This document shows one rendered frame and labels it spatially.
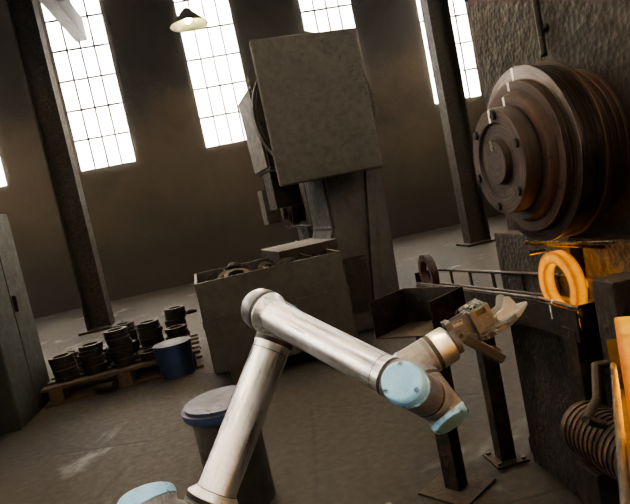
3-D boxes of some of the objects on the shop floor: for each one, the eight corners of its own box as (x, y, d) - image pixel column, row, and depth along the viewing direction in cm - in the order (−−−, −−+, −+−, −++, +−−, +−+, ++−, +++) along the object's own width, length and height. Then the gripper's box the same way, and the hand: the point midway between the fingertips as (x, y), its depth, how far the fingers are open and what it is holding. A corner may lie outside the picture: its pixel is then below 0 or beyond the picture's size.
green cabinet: (-49, 447, 372) (-109, 227, 359) (-5, 411, 441) (-54, 226, 428) (26, 428, 378) (-31, 212, 365) (57, 396, 447) (10, 213, 434)
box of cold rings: (333, 331, 473) (314, 240, 466) (362, 353, 392) (340, 243, 385) (213, 362, 452) (191, 268, 445) (218, 392, 371) (191, 277, 364)
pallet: (200, 346, 522) (190, 301, 518) (204, 367, 443) (191, 314, 439) (66, 380, 496) (54, 333, 492) (44, 409, 417) (30, 353, 413)
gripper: (448, 327, 130) (524, 282, 132) (435, 320, 139) (506, 277, 141) (465, 358, 131) (540, 313, 133) (450, 349, 140) (521, 306, 142)
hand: (523, 307), depth 137 cm, fingers closed
